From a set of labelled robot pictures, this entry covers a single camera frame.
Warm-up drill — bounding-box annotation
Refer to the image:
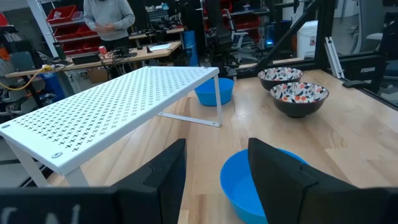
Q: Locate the white paper sheet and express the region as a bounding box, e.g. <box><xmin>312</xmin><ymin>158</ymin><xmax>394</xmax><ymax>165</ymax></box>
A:
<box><xmin>149</xmin><ymin>42</ymin><xmax>172</xmax><ymax>52</ymax></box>

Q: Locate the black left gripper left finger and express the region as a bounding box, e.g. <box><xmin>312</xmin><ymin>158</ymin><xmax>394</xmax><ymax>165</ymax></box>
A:
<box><xmin>0</xmin><ymin>138</ymin><xmax>187</xmax><ymax>224</ymax></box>

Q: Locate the red storage bin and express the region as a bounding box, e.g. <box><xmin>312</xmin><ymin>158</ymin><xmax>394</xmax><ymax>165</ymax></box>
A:
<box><xmin>233</xmin><ymin>15</ymin><xmax>261</xmax><ymax>31</ymax></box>
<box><xmin>76</xmin><ymin>24</ymin><xmax>99</xmax><ymax>37</ymax></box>
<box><xmin>53</xmin><ymin>26</ymin><xmax>78</xmax><ymax>41</ymax></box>
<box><xmin>62</xmin><ymin>39</ymin><xmax>101</xmax><ymax>54</ymax></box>
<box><xmin>46</xmin><ymin>4</ymin><xmax>78</xmax><ymax>25</ymax></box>

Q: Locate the white plastic bin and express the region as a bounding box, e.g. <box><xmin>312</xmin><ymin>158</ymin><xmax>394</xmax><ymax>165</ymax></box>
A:
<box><xmin>296</xmin><ymin>20</ymin><xmax>318</xmax><ymax>59</ymax></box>

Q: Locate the white office chair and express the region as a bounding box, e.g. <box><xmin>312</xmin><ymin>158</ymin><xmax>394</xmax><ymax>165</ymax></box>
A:
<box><xmin>222</xmin><ymin>9</ymin><xmax>259</xmax><ymax>63</ymax></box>

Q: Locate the silver aluminium extrusion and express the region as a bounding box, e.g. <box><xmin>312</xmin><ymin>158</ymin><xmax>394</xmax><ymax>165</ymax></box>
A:
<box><xmin>324</xmin><ymin>36</ymin><xmax>338</xmax><ymax>78</ymax></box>
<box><xmin>329</xmin><ymin>37</ymin><xmax>345</xmax><ymax>80</ymax></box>

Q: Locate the floral pattern black bowl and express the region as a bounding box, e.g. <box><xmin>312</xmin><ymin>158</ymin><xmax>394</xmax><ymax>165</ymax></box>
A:
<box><xmin>269</xmin><ymin>82</ymin><xmax>330</xmax><ymax>119</ymax></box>
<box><xmin>257</xmin><ymin>67</ymin><xmax>304</xmax><ymax>91</ymax></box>

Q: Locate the wooden workbench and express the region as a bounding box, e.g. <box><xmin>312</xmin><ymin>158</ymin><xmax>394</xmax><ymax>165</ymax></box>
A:
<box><xmin>4</xmin><ymin>40</ymin><xmax>183</xmax><ymax>78</ymax></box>

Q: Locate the blue bin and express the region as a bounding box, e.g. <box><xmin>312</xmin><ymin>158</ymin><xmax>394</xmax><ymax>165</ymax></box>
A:
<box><xmin>39</xmin><ymin>72</ymin><xmax>66</xmax><ymax>103</ymax></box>

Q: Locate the white perforated metal shelf rack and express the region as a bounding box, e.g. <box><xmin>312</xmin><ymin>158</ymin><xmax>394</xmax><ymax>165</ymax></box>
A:
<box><xmin>0</xmin><ymin>65</ymin><xmax>224</xmax><ymax>187</ymax></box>

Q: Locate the black aluminium table frame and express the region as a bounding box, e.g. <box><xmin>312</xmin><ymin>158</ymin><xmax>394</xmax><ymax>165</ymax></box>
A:
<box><xmin>236</xmin><ymin>0</ymin><xmax>398</xmax><ymax>110</ymax></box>

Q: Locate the yellow cable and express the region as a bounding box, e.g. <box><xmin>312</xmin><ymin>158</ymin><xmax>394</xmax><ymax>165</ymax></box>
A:
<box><xmin>0</xmin><ymin>64</ymin><xmax>52</xmax><ymax>91</ymax></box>

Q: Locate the black wedge piece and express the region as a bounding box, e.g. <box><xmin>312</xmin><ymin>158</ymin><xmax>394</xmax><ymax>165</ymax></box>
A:
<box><xmin>341</xmin><ymin>79</ymin><xmax>371</xmax><ymax>89</ymax></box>

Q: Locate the person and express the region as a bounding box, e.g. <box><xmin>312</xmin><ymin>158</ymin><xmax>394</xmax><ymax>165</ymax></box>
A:
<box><xmin>83</xmin><ymin>0</ymin><xmax>136</xmax><ymax>52</ymax></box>

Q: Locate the cardboard box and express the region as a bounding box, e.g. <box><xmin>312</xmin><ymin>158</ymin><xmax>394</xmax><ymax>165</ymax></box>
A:
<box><xmin>86</xmin><ymin>67</ymin><xmax>108</xmax><ymax>84</ymax></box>

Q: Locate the black keyboard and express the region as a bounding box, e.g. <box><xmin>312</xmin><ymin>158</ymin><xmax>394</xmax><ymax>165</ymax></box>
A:
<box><xmin>71</xmin><ymin>53</ymin><xmax>102</xmax><ymax>65</ymax></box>

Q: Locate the blue plastic mini bowl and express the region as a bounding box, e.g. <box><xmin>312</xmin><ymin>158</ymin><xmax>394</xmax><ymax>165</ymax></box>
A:
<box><xmin>194</xmin><ymin>77</ymin><xmax>235</xmax><ymax>107</ymax></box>
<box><xmin>220</xmin><ymin>148</ymin><xmax>308</xmax><ymax>224</ymax></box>

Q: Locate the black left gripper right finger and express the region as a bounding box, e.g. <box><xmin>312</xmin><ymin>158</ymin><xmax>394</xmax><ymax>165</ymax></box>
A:
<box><xmin>248</xmin><ymin>138</ymin><xmax>398</xmax><ymax>224</ymax></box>

